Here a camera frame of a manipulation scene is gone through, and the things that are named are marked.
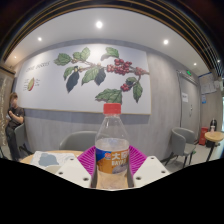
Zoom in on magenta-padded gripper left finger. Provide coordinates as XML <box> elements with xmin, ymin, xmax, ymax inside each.
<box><xmin>54</xmin><ymin>145</ymin><xmax>99</xmax><ymax>189</ymax></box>

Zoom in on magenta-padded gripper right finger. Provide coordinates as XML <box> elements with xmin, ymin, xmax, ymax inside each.
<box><xmin>126</xmin><ymin>145</ymin><xmax>171</xmax><ymax>188</ymax></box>

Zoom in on clear red-capped drink bottle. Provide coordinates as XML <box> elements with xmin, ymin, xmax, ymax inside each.
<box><xmin>94</xmin><ymin>103</ymin><xmax>131</xmax><ymax>190</ymax></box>

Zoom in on grey upholstered chair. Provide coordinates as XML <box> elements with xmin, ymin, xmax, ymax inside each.
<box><xmin>163</xmin><ymin>127</ymin><xmax>198</xmax><ymax>168</ymax></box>
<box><xmin>59</xmin><ymin>130</ymin><xmax>98</xmax><ymax>152</ymax></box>
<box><xmin>13</xmin><ymin>123</ymin><xmax>33</xmax><ymax>158</ymax></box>

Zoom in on white grey-printed paper sheet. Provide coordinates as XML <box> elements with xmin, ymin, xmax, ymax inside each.
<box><xmin>29</xmin><ymin>150</ymin><xmax>78</xmax><ymax>168</ymax></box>

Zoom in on red box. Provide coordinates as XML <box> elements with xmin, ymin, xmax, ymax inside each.
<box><xmin>198</xmin><ymin>126</ymin><xmax>209</xmax><ymax>146</ymax></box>

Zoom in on grey door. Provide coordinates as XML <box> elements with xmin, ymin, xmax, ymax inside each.
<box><xmin>177</xmin><ymin>70</ymin><xmax>202</xmax><ymax>135</ymax></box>

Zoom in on round wooden side table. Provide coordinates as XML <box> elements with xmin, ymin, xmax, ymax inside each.
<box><xmin>203</xmin><ymin>130</ymin><xmax>224</xmax><ymax>163</ymax></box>

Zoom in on person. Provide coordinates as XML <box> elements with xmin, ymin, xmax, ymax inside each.
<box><xmin>4</xmin><ymin>92</ymin><xmax>26</xmax><ymax>161</ymax></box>

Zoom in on white notice board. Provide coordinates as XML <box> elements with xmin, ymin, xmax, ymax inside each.
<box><xmin>199</xmin><ymin>72</ymin><xmax>218</xmax><ymax>95</ymax></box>

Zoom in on round ceiling lights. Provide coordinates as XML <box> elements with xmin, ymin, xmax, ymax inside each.
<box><xmin>13</xmin><ymin>20</ymin><xmax>198</xmax><ymax>67</ymax></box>

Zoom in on coffee branch wall mural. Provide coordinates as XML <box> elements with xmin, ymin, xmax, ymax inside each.
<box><xmin>14</xmin><ymin>43</ymin><xmax>152</xmax><ymax>116</ymax></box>

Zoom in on brown written wall panel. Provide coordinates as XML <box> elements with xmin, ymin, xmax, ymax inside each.
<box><xmin>0</xmin><ymin>66</ymin><xmax>16</xmax><ymax>148</ymax></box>

